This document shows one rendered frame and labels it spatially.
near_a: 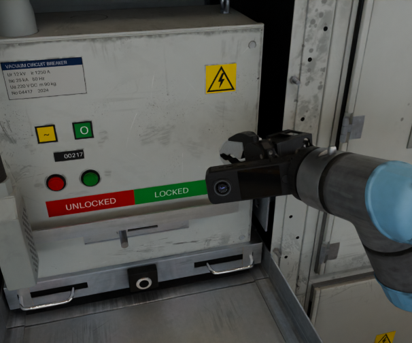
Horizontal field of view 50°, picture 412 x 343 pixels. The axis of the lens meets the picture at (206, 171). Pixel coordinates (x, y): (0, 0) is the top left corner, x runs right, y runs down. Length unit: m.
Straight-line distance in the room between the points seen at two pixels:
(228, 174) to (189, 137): 0.27
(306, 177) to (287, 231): 0.45
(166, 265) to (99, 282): 0.14
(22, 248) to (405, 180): 0.58
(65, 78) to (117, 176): 0.20
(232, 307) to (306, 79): 0.48
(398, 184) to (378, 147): 0.48
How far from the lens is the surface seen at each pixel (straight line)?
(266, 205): 0.90
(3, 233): 0.76
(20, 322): 1.00
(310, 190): 0.52
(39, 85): 0.76
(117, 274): 0.95
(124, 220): 0.83
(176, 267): 0.97
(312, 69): 0.80
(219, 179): 0.56
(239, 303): 0.97
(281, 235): 0.96
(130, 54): 0.74
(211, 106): 0.80
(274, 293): 0.99
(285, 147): 0.60
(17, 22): 0.76
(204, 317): 0.94
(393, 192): 0.44
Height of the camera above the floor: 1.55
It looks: 30 degrees down
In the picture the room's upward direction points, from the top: straight up
